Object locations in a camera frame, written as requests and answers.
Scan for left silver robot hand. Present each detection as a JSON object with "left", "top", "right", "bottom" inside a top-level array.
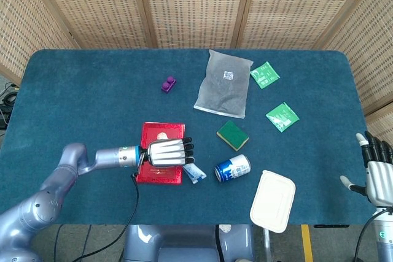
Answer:
[{"left": 142, "top": 137, "right": 195, "bottom": 169}]

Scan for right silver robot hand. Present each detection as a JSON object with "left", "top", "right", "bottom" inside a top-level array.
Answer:
[{"left": 340, "top": 131, "right": 393, "bottom": 207}]

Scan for blue white small tube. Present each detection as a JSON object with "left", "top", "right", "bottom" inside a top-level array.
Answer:
[{"left": 182, "top": 163, "right": 207, "bottom": 185}]

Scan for red certificate folder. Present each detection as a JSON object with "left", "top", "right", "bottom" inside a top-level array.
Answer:
[{"left": 136, "top": 122, "right": 186, "bottom": 185}]

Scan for blue white drink can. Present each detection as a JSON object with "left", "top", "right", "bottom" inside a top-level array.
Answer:
[{"left": 214, "top": 153, "right": 252, "bottom": 184}]

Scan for yellow sponge with green scourer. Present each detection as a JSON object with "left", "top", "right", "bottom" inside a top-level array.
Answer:
[{"left": 216, "top": 120, "right": 250, "bottom": 152}]

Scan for purple toy building block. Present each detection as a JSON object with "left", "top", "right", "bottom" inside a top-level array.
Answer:
[{"left": 161, "top": 75, "right": 177, "bottom": 94}]

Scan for blue table cloth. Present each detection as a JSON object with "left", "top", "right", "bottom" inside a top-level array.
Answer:
[{"left": 0, "top": 48, "right": 376, "bottom": 226}]

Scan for grey translucent zip bag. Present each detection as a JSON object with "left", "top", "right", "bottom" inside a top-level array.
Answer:
[{"left": 193, "top": 48, "right": 254, "bottom": 119}]

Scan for silver robot torso base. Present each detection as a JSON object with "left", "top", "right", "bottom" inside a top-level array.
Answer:
[{"left": 121, "top": 224, "right": 255, "bottom": 262}]

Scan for cream lidded food container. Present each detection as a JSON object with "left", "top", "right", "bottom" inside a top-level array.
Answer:
[{"left": 249, "top": 169, "right": 297, "bottom": 234}]

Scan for green sachet with pale print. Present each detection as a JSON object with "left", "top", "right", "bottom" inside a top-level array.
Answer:
[{"left": 265, "top": 101, "right": 300, "bottom": 134}]

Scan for green sachet with white print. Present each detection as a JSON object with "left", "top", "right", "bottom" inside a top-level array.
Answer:
[{"left": 249, "top": 61, "right": 281, "bottom": 90}]

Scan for woven rattan folding screen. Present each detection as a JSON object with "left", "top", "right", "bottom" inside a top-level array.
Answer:
[{"left": 0, "top": 0, "right": 393, "bottom": 146}]

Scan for black equipment on floor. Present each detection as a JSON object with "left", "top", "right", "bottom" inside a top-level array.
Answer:
[{"left": 0, "top": 82, "right": 19, "bottom": 129}]

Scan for black right hand cable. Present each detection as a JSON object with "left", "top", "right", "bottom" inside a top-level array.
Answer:
[{"left": 353, "top": 207, "right": 393, "bottom": 262}]

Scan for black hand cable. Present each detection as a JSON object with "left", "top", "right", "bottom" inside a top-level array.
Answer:
[
  {"left": 69, "top": 150, "right": 145, "bottom": 262},
  {"left": 353, "top": 207, "right": 393, "bottom": 262}
]

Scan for black left hand cable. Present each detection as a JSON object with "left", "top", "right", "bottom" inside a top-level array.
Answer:
[{"left": 69, "top": 150, "right": 145, "bottom": 262}]

